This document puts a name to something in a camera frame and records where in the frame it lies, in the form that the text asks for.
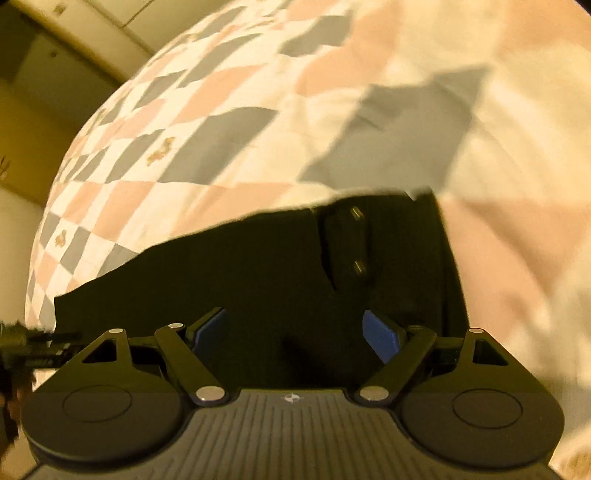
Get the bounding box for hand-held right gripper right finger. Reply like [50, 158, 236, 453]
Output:
[355, 309, 514, 408]

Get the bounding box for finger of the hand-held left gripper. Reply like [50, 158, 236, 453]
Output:
[0, 321, 83, 370]

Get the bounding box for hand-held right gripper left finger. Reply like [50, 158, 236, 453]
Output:
[67, 307, 229, 407]

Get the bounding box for black pants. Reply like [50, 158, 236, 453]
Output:
[54, 188, 470, 389]

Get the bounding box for checkered quilt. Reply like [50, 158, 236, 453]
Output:
[25, 0, 591, 476]

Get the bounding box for wooden wardrobe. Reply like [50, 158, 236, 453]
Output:
[0, 0, 241, 208]

